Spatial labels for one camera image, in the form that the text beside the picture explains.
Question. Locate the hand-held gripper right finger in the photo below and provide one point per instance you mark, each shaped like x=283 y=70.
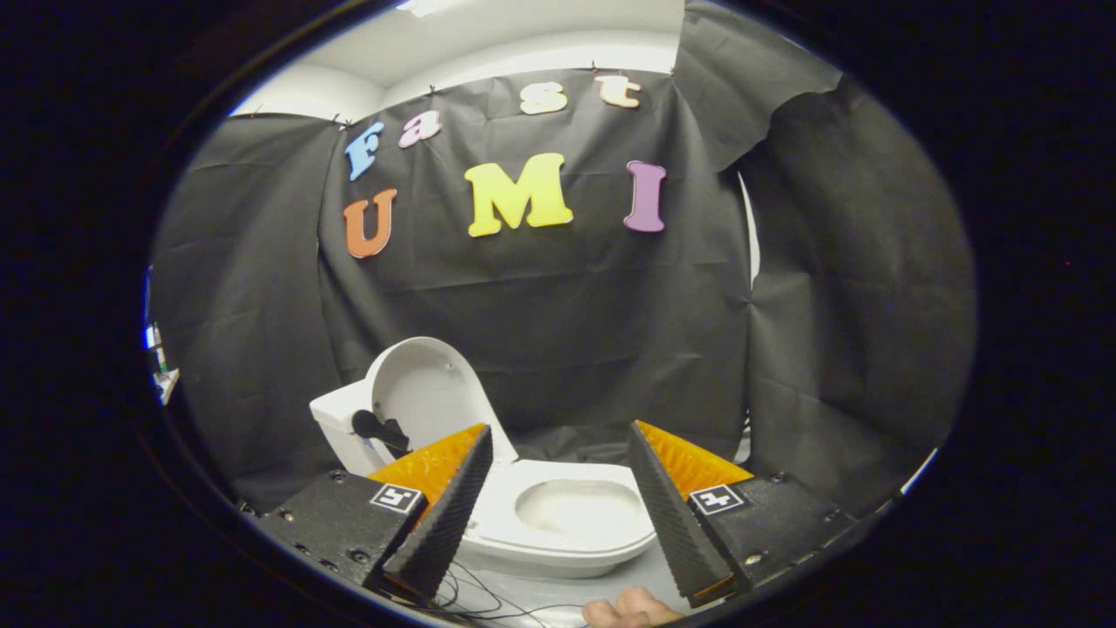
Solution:
x=676 y=523

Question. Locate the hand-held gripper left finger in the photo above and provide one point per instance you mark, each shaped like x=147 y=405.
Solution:
x=445 y=523

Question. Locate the white toilet bowl with seat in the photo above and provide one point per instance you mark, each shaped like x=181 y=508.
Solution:
x=558 y=541

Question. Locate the black backdrop cloth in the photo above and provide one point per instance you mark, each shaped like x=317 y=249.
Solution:
x=567 y=305

